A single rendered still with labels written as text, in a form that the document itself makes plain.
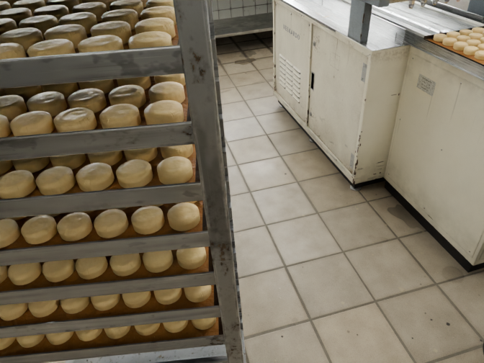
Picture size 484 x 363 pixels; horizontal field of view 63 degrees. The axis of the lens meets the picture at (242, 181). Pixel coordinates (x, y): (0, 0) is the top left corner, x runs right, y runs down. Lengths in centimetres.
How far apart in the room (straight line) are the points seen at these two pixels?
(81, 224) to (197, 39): 37
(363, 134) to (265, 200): 65
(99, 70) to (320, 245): 171
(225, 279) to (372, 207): 175
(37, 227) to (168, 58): 37
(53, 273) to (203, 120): 41
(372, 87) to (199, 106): 163
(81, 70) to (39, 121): 13
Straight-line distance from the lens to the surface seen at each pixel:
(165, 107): 53
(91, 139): 50
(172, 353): 155
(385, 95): 208
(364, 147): 217
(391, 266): 201
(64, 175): 61
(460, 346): 185
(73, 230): 66
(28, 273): 76
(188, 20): 40
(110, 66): 46
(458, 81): 183
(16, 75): 49
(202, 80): 42
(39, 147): 53
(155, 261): 69
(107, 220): 65
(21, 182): 63
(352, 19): 206
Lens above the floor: 147
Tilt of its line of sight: 37 degrees down
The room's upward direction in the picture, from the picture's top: 4 degrees counter-clockwise
